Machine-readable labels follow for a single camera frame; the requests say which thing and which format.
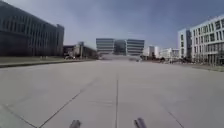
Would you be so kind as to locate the striped twin block building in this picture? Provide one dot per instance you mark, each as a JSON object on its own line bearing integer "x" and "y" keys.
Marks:
{"x": 120, "y": 46}

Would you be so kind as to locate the grey concrete slab plaza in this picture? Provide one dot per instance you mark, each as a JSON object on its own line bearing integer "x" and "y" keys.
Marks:
{"x": 113, "y": 90}

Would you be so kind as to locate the low dark building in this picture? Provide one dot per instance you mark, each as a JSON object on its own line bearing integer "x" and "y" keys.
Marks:
{"x": 80, "y": 51}

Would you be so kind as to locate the pale distant buildings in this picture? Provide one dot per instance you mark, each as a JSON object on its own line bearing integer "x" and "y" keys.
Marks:
{"x": 160, "y": 52}

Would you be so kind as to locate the robot's own part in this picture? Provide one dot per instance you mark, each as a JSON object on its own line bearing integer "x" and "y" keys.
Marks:
{"x": 140, "y": 123}
{"x": 75, "y": 124}

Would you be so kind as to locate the grass strip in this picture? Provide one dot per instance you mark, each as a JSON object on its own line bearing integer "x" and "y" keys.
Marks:
{"x": 23, "y": 60}

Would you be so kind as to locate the dark glass building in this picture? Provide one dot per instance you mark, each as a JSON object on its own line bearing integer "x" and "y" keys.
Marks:
{"x": 26, "y": 35}

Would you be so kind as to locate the white office building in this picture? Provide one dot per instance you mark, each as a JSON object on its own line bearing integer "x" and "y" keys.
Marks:
{"x": 205, "y": 41}

